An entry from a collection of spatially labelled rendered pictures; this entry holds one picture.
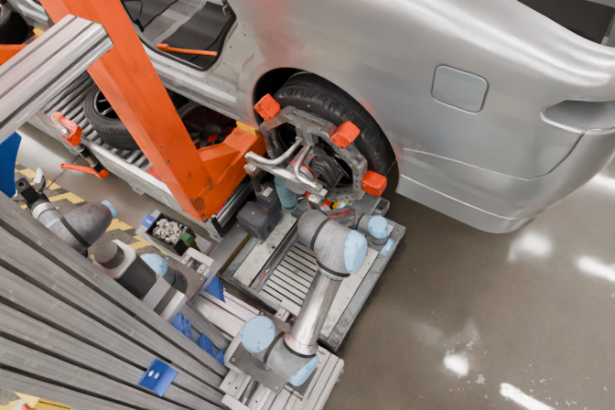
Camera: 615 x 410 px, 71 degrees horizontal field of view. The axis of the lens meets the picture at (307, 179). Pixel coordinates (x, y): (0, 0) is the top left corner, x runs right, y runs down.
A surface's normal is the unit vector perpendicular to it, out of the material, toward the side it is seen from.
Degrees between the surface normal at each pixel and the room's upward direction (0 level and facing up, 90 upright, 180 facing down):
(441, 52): 81
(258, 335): 7
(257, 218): 0
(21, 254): 90
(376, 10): 75
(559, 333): 0
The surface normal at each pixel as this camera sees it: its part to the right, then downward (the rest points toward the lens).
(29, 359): 0.86, 0.36
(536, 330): -0.11, -0.57
